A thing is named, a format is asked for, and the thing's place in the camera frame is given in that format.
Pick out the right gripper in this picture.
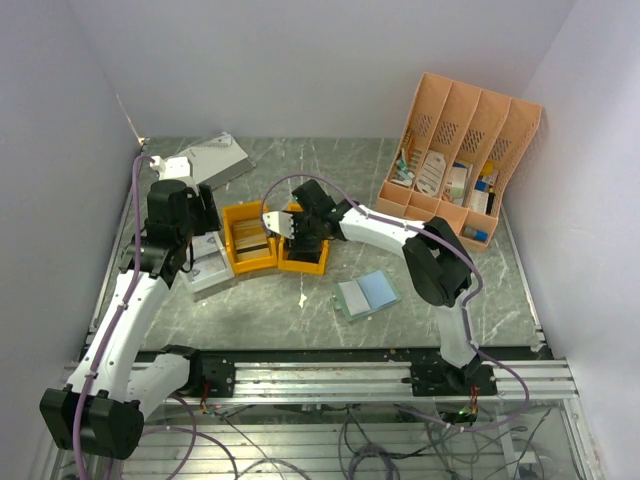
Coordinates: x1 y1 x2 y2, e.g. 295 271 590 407
282 212 322 252

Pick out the black cards stack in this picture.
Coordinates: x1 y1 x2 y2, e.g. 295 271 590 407
287 240 322 264

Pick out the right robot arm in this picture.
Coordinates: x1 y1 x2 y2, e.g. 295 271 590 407
291 178 480 396

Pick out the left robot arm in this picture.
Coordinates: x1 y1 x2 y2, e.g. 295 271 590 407
39 179 220 460

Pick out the gold cards stack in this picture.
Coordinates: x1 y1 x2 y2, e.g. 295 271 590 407
232 219 270 262

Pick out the silver VIP cards stack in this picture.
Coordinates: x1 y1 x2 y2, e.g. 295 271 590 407
192 233 225 280

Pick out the right yellow bin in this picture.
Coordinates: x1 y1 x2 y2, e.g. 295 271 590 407
278 203 329 275

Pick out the yellow bin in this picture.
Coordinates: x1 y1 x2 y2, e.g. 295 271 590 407
278 203 329 275
223 201 278 275

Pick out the grey white booklet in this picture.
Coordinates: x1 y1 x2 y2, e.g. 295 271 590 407
177 132 255 189

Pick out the left yellow bin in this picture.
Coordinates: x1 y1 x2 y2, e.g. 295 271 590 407
223 201 278 275

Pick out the white bin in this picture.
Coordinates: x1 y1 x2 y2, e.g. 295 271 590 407
180 232 235 295

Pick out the white oval paint palette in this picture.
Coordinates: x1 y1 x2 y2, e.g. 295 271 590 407
415 150 447 197

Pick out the red white box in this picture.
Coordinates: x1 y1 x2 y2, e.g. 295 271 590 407
443 163 471 202

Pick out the blue white box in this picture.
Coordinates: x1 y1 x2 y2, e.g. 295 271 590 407
468 170 499 215

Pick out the orange file organizer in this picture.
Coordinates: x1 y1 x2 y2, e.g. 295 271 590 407
376 73 543 252

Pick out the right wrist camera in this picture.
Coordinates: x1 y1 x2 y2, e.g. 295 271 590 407
262 211 295 239

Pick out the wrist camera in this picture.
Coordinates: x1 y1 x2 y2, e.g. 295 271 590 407
262 211 295 239
150 156 196 189

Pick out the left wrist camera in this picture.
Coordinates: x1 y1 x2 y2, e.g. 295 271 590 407
150 156 196 189

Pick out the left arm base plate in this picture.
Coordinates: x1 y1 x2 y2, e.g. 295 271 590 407
161 345 236 398

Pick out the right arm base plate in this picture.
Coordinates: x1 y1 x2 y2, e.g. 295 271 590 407
401 363 497 397

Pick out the aluminium rail frame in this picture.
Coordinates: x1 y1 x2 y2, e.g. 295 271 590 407
36 348 603 479

